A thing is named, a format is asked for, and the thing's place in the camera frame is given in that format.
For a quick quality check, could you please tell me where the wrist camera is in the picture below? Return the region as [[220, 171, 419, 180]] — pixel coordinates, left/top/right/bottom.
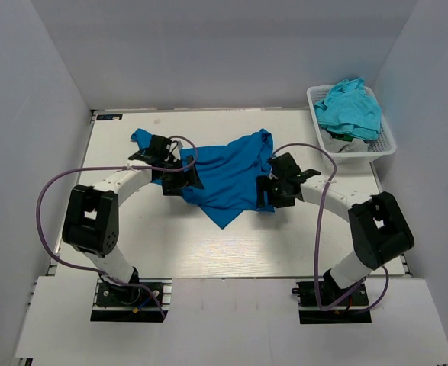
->
[[269, 152, 321, 184], [128, 135, 179, 164]]

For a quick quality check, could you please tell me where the light blue t shirt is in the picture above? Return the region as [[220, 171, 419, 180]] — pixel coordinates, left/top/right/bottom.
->
[[314, 78, 382, 141]]

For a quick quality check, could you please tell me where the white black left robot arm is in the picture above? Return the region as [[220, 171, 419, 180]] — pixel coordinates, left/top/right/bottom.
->
[[62, 152, 203, 286]]

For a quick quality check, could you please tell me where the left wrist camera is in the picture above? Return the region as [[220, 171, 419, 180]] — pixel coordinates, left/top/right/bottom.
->
[[128, 135, 179, 164]]

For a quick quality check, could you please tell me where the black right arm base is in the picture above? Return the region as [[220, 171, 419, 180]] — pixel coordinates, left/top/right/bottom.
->
[[292, 281, 373, 325]]

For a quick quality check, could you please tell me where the grey t shirt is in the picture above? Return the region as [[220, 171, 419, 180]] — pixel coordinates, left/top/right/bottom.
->
[[320, 129, 369, 153]]

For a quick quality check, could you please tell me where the blue label sticker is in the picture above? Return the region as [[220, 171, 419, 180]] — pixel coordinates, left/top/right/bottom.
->
[[96, 114, 123, 121]]

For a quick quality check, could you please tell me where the green garment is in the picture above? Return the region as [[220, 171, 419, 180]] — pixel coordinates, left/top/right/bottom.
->
[[329, 132, 354, 142]]

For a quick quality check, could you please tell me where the white plastic basket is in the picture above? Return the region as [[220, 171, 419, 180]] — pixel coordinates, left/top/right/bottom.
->
[[307, 79, 397, 164]]

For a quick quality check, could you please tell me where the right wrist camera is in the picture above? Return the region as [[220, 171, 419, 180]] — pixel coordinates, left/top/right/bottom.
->
[[269, 152, 321, 184]]

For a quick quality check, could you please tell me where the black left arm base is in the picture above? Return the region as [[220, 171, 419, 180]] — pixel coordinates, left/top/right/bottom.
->
[[90, 280, 172, 323]]

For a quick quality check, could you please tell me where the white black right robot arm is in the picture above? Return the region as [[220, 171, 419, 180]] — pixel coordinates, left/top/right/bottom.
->
[[256, 169, 414, 291]]

